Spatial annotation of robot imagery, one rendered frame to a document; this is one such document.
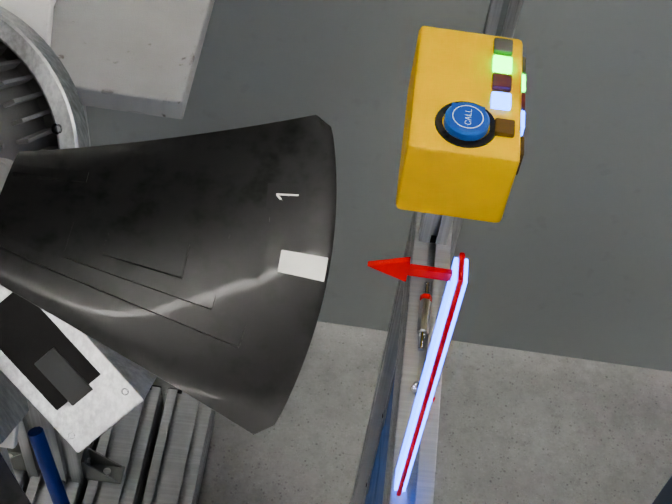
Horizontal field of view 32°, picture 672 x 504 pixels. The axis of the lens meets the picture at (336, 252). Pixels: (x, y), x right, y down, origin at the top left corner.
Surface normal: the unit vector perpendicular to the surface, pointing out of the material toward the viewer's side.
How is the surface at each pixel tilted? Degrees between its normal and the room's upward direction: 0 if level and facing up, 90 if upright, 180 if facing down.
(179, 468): 0
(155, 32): 0
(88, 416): 50
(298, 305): 22
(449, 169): 90
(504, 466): 0
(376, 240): 90
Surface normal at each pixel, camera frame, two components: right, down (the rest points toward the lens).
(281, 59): -0.11, 0.79
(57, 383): -0.04, 0.22
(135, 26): 0.08, -0.60
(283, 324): 0.11, -0.25
